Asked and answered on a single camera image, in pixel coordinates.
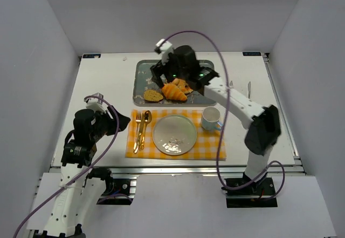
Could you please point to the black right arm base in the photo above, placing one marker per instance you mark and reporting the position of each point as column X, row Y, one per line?
column 256, row 195

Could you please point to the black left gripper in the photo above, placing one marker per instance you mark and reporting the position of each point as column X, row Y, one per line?
column 110, row 120

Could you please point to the brown bread slice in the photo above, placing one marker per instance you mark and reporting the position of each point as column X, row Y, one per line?
column 152, row 96

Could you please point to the gold spoon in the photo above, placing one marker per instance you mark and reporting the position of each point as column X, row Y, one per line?
column 150, row 119

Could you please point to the blue right corner label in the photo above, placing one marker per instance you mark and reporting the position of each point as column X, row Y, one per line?
column 249, row 54

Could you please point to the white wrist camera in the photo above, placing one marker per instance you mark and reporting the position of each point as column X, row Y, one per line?
column 96, row 104
column 164, row 48

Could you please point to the blue floral serving tray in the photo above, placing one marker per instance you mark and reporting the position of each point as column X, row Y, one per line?
column 143, row 83

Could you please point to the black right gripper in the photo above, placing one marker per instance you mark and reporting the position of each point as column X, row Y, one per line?
column 160, row 69

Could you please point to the striped orange croissant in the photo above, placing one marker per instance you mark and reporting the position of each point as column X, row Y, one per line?
column 172, row 92

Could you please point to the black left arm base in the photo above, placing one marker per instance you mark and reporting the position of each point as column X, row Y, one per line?
column 115, row 190

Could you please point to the gold fork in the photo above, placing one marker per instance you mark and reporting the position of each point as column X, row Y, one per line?
column 138, row 122

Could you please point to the blue corner label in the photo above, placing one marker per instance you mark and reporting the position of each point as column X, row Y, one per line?
column 249, row 54
column 91, row 56

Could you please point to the light blue mug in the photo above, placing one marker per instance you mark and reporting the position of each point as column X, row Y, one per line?
column 210, row 120

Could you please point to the white and green plate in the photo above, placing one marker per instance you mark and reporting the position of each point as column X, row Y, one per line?
column 174, row 135

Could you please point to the curled orange croissant roll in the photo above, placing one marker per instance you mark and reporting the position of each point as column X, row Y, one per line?
column 184, row 87

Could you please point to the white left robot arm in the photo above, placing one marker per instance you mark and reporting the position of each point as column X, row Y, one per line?
column 83, row 187

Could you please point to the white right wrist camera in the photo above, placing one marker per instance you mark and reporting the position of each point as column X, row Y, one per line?
column 164, row 48

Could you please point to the silver metal tongs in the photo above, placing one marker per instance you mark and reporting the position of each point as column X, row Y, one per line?
column 248, row 88

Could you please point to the glazed orange bagel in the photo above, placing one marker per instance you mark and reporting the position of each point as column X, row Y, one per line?
column 176, row 81

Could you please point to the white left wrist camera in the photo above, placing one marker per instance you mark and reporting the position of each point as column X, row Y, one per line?
column 96, row 104

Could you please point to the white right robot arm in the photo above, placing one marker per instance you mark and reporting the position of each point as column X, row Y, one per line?
column 262, row 123

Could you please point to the yellow checkered cloth napkin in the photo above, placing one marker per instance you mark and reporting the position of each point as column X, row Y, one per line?
column 205, row 147

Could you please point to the blue left corner label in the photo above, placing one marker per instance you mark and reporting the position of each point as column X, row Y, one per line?
column 91, row 56

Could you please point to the gold knife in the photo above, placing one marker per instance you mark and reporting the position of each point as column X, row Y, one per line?
column 146, row 119

